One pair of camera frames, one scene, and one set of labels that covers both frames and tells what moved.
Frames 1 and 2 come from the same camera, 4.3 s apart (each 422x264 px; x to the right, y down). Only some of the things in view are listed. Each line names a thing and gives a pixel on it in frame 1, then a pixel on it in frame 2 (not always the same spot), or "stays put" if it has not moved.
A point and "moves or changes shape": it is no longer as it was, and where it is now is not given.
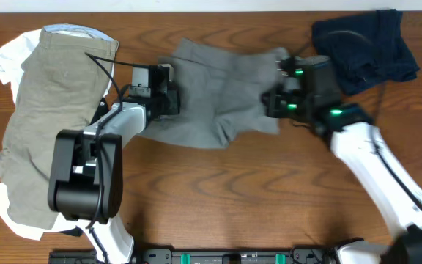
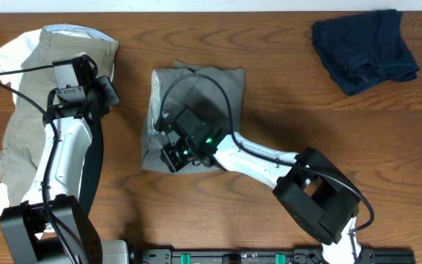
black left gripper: (198, 256) stays put
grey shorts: (220, 97) moves or changes shape
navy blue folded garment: (365, 48) stays put
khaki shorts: (59, 86) stays put
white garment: (8, 59) stays put
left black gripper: (174, 97) to (105, 106)
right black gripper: (271, 104) to (165, 154)
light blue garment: (76, 31) stays put
